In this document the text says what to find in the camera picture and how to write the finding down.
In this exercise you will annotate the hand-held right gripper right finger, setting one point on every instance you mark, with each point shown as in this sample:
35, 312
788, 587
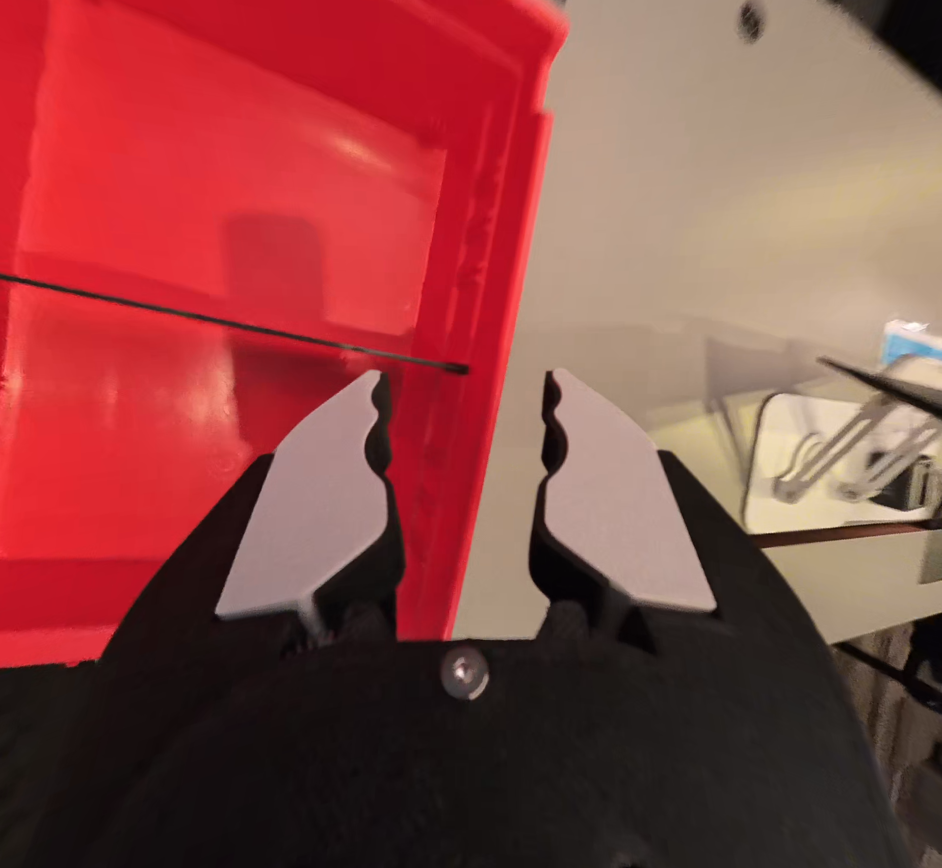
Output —
618, 515

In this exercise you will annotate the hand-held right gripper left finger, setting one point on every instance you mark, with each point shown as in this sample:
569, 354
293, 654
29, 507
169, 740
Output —
316, 515

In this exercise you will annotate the red plastic bin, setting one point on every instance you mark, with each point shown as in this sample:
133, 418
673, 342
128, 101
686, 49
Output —
221, 147

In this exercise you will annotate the silver metal laptop stand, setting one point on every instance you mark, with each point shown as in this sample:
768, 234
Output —
854, 441

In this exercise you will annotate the blue white small box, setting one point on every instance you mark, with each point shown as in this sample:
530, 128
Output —
909, 345

